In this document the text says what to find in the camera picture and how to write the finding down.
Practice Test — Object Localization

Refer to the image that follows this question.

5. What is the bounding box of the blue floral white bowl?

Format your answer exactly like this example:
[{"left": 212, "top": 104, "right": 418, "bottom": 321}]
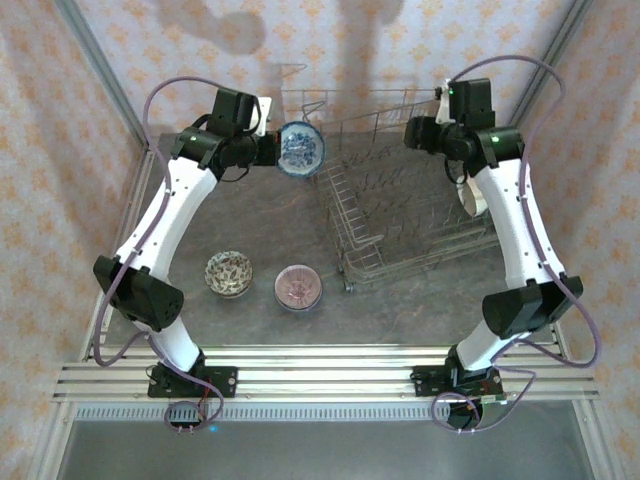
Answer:
[{"left": 276, "top": 121, "right": 327, "bottom": 179}]

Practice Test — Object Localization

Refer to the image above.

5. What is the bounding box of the plain cream white bowl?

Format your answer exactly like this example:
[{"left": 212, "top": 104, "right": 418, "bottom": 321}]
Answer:
[{"left": 456, "top": 180, "right": 494, "bottom": 219}]

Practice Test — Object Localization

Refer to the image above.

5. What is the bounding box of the purple striped bowl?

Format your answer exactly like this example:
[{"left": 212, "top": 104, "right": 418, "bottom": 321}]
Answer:
[{"left": 273, "top": 264, "right": 324, "bottom": 310}]

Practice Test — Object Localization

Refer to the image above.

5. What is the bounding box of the grey wire dish rack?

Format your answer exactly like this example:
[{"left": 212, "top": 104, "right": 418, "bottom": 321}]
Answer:
[{"left": 301, "top": 97, "right": 501, "bottom": 295}]

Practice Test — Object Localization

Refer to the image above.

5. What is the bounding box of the grey metal panel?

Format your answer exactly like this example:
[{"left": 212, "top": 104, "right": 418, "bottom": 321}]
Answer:
[{"left": 52, "top": 419, "right": 599, "bottom": 480}]

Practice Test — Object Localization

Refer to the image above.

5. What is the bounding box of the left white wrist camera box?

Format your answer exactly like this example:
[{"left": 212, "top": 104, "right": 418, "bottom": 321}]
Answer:
[{"left": 255, "top": 96, "right": 275, "bottom": 137}]

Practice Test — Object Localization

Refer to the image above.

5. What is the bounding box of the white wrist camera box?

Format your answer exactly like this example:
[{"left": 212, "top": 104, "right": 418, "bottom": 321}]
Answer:
[
  {"left": 255, "top": 96, "right": 275, "bottom": 137},
  {"left": 433, "top": 85, "right": 454, "bottom": 126}
]

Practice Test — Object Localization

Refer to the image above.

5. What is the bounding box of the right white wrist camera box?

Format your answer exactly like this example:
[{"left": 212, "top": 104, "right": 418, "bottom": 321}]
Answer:
[{"left": 433, "top": 85, "right": 454, "bottom": 126}]

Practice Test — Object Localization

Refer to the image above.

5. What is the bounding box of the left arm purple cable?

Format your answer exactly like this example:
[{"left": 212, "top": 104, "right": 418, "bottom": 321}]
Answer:
[{"left": 91, "top": 75, "right": 226, "bottom": 434}]

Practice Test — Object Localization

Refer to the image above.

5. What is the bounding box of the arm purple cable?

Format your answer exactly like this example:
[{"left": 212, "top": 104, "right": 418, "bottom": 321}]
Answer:
[
  {"left": 91, "top": 75, "right": 226, "bottom": 434},
  {"left": 432, "top": 54, "right": 602, "bottom": 434}
]

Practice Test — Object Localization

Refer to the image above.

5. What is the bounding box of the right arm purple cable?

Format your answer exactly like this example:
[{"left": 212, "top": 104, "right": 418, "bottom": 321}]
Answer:
[{"left": 432, "top": 54, "right": 602, "bottom": 434}]

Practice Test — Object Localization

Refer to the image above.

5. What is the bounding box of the aluminium corner post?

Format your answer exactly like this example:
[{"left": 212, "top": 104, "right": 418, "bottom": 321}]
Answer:
[
  {"left": 497, "top": 0, "right": 595, "bottom": 149},
  {"left": 53, "top": 0, "right": 154, "bottom": 147}
]

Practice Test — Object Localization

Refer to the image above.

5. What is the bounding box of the aluminium table side rail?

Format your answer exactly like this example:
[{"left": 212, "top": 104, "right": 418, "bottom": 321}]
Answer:
[
  {"left": 79, "top": 137, "right": 162, "bottom": 362},
  {"left": 547, "top": 319, "right": 572, "bottom": 362}
]

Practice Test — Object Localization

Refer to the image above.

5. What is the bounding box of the aluminium mounting rail beam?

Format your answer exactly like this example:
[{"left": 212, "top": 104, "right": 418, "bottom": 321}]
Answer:
[{"left": 52, "top": 343, "right": 601, "bottom": 404}]

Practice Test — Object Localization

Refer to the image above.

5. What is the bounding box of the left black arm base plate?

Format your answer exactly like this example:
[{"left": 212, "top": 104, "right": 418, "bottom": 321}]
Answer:
[{"left": 147, "top": 366, "right": 238, "bottom": 400}]

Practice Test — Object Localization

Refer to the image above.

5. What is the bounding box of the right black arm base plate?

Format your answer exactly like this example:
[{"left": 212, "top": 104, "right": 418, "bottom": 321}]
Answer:
[{"left": 410, "top": 364, "right": 503, "bottom": 400}]

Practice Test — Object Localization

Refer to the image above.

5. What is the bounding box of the grey slotted cable duct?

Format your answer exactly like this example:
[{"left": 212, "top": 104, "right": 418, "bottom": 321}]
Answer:
[{"left": 73, "top": 403, "right": 451, "bottom": 423}]

